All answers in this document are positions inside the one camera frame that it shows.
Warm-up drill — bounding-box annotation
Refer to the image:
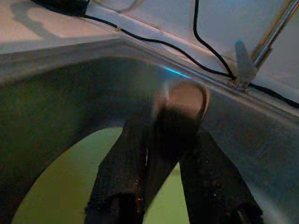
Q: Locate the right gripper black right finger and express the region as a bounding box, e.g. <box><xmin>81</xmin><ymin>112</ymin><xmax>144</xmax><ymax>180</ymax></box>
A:
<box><xmin>179</xmin><ymin>128</ymin><xmax>263</xmax><ymax>224</ymax></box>

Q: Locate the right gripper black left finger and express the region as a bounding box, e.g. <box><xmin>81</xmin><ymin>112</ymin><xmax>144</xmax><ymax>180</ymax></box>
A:
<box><xmin>85</xmin><ymin>116</ymin><xmax>152</xmax><ymax>224</ymax></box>

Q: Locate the green plate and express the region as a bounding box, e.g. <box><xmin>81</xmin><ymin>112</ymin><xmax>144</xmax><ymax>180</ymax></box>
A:
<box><xmin>11</xmin><ymin>127</ymin><xmax>191</xmax><ymax>224</ymax></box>

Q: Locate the stainless steel sink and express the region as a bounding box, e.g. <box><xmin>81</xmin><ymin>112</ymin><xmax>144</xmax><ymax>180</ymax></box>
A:
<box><xmin>0</xmin><ymin>38</ymin><xmax>299</xmax><ymax>224</ymax></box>

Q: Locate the slanted metal rod with clamp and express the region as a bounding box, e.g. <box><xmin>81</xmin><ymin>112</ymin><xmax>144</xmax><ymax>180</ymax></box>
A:
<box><xmin>234</xmin><ymin>0</ymin><xmax>299</xmax><ymax>91</ymax></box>

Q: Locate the black power adapter brick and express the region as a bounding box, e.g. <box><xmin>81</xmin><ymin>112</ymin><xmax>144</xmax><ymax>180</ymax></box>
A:
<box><xmin>31</xmin><ymin>0</ymin><xmax>91</xmax><ymax>16</ymax></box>

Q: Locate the black cable along sink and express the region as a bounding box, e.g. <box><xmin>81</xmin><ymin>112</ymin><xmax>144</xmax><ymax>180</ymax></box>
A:
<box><xmin>83</xmin><ymin>14</ymin><xmax>299</xmax><ymax>105</ymax></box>

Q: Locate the black hanging cable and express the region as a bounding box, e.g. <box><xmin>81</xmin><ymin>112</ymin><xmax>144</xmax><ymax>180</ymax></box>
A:
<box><xmin>193</xmin><ymin>0</ymin><xmax>236</xmax><ymax>79</ymax></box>

